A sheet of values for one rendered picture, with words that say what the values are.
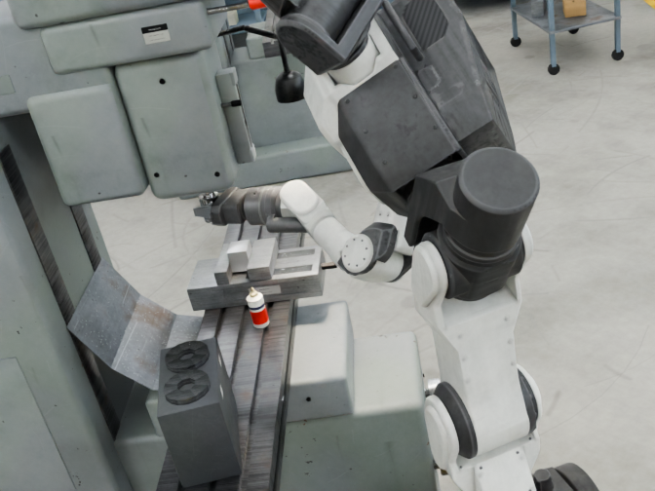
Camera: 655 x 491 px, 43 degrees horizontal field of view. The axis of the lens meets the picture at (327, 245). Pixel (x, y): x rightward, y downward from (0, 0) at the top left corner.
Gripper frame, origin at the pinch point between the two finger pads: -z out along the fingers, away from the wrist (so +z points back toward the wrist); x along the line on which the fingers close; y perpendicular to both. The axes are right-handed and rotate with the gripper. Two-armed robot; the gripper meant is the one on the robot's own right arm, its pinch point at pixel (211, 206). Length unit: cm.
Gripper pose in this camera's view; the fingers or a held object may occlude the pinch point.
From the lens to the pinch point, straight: 196.5
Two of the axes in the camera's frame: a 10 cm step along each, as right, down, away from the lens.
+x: -3.4, 5.2, -7.9
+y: 1.9, 8.6, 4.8
